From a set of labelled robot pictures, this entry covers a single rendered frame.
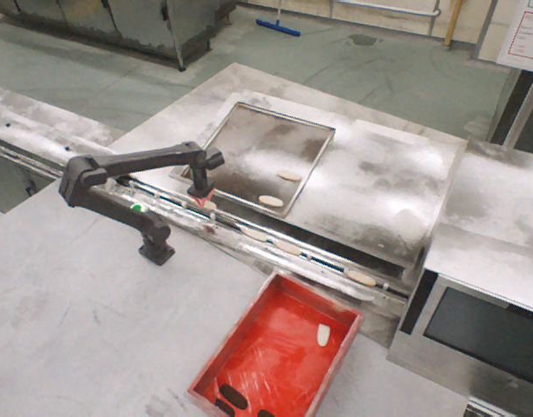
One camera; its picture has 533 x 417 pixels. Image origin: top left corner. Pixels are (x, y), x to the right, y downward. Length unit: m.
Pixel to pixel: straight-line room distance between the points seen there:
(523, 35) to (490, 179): 0.71
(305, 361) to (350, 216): 0.56
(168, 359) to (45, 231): 0.79
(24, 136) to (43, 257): 0.70
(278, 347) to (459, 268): 0.63
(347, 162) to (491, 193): 0.70
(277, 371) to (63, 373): 0.65
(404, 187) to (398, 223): 0.17
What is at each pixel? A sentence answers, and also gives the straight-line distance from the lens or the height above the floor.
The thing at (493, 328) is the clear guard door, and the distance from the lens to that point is 1.12.
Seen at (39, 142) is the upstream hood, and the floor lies 0.92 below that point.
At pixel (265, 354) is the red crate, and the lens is 1.38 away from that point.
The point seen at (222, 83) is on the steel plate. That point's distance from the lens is 2.53.
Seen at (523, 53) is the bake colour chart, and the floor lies 1.33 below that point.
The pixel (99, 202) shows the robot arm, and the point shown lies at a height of 1.19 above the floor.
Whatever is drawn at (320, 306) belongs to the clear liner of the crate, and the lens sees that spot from 1.41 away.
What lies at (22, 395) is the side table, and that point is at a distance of 1.54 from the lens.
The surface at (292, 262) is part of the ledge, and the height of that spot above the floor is 0.86.
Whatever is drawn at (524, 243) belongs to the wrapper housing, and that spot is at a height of 1.30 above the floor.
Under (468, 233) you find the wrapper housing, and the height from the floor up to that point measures 1.30.
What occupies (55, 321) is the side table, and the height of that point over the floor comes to 0.82.
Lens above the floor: 2.09
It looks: 47 degrees down
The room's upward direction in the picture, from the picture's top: 3 degrees counter-clockwise
